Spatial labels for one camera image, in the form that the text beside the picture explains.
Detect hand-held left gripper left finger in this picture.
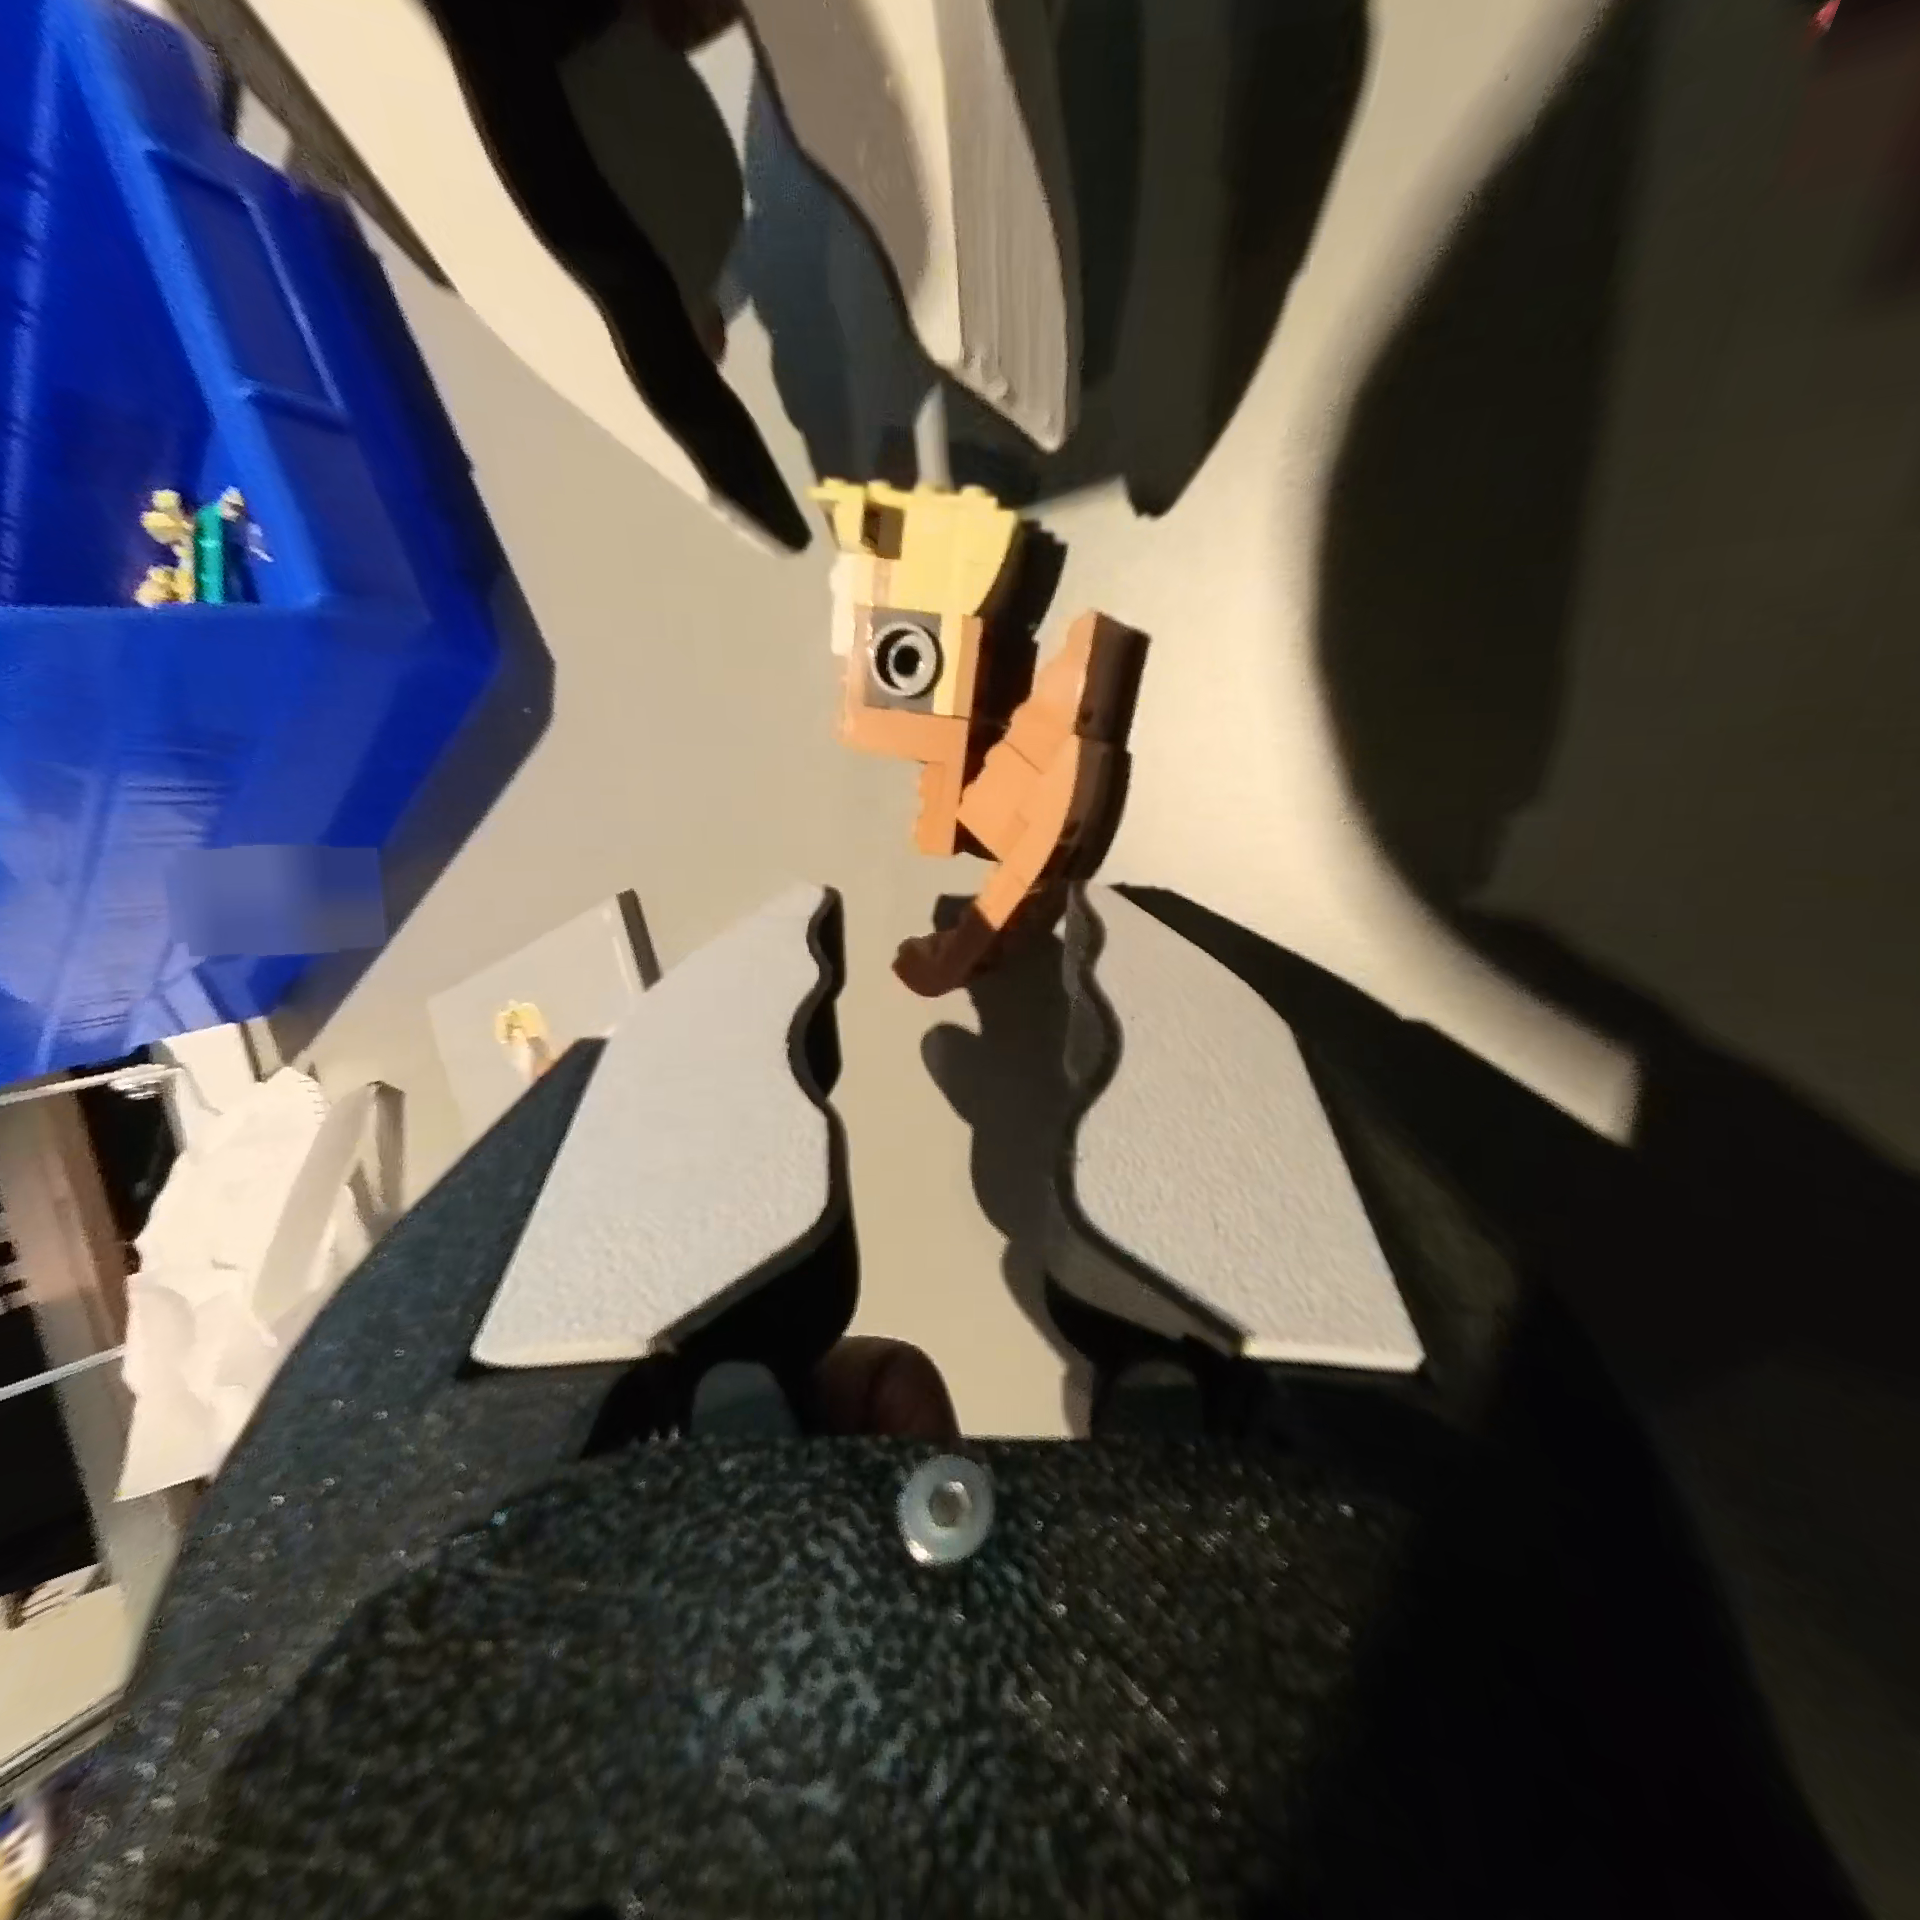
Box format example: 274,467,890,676
468,882,861,1370

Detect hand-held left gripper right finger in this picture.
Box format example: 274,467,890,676
1050,882,1427,1370

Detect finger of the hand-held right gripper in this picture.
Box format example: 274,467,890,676
194,0,819,554
734,0,1089,456

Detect tan and brown brick figure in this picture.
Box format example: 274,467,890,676
806,477,1154,1005

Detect grey desk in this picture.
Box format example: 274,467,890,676
194,0,1920,1443

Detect grey instruction booklet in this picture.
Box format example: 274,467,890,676
423,888,665,1086

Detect crumpled white paper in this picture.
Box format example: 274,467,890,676
115,1062,404,1506

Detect pile of loose yellow bricks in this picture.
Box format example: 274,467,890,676
133,483,279,610

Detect blue plastic bin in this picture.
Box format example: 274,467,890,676
0,0,559,1086

